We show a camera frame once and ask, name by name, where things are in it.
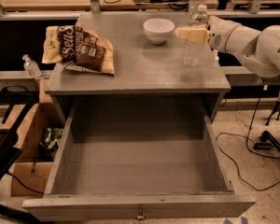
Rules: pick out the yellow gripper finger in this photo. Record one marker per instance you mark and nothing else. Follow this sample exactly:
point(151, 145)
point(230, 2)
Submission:
point(212, 20)
point(195, 35)

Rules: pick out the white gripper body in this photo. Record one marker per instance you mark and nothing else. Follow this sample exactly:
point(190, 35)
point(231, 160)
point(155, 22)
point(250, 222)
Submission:
point(218, 36)

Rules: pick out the clear plastic water bottle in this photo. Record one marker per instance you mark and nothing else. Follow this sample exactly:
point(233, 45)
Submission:
point(193, 50)

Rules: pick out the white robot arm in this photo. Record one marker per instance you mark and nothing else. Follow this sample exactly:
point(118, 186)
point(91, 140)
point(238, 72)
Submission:
point(257, 51)

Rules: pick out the small white pump bottle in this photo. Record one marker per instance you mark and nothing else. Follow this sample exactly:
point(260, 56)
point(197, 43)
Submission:
point(216, 57)

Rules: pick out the open grey top drawer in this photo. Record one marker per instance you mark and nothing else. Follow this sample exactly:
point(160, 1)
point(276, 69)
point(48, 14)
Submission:
point(122, 154)

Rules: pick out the clear sanitizer bottle left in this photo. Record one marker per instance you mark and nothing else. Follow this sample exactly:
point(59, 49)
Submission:
point(31, 67)

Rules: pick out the metal drawer knob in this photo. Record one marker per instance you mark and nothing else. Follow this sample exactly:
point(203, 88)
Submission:
point(140, 216)

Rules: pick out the white ceramic bowl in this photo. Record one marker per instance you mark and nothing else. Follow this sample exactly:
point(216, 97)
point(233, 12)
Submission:
point(158, 31)

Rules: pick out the grey wooden cabinet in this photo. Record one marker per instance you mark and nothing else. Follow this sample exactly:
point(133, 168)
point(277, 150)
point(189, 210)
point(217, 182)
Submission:
point(140, 66)

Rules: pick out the brown yellow chip bag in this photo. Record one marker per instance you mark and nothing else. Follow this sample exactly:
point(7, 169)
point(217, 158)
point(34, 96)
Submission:
point(78, 49)

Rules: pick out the cardboard box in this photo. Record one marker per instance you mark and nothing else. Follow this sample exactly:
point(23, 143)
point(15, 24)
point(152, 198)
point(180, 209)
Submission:
point(32, 168)

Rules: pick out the black chair frame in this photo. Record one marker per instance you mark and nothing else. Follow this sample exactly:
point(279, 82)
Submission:
point(8, 136)

